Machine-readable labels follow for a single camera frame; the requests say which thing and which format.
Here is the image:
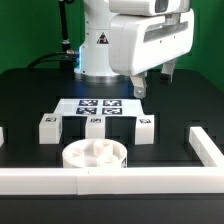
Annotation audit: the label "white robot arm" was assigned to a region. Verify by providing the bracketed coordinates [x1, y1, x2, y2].
[75, 0, 194, 98]

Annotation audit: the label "white round stool seat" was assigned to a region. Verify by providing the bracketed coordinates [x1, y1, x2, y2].
[62, 139, 127, 168]

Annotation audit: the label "white U-shaped barrier wall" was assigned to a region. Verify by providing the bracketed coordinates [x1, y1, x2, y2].
[0, 127, 224, 195]

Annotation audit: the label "white marker sheet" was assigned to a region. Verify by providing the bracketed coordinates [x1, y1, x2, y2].
[54, 99, 144, 117]

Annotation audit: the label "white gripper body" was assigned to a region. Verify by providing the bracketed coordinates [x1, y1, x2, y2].
[109, 10, 194, 76]

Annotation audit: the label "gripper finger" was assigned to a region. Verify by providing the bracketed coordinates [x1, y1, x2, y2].
[130, 72, 147, 98]
[161, 59, 176, 82]

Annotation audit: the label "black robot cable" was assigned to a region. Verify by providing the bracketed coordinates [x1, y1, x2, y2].
[25, 0, 81, 70]

